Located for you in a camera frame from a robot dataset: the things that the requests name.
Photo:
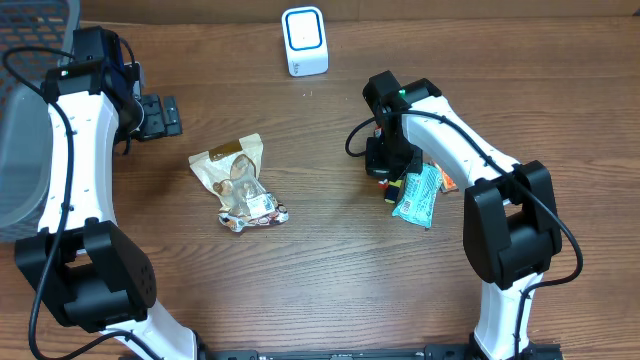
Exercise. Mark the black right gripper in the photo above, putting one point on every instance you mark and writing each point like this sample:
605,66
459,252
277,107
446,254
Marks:
382,163

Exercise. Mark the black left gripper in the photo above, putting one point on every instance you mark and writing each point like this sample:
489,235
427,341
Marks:
158,116

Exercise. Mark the yellow black battery tube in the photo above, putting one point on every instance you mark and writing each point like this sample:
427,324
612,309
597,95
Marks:
392,191

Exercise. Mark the teal tissue packet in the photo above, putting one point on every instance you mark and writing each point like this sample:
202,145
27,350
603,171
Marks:
419,196

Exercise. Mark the orange Kleenex tissue pack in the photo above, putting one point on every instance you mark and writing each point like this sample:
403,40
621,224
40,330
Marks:
447,184

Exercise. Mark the beige brown snack bag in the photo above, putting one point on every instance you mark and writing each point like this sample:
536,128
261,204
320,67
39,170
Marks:
231,172

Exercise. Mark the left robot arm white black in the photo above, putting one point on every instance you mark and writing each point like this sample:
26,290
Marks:
84,269

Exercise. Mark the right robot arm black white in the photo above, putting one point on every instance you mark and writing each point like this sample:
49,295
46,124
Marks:
510,225

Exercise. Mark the white barcode scanner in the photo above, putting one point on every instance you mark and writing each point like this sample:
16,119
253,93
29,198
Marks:
305,41

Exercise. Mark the grey plastic mesh basket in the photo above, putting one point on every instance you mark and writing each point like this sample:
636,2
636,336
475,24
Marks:
26,133

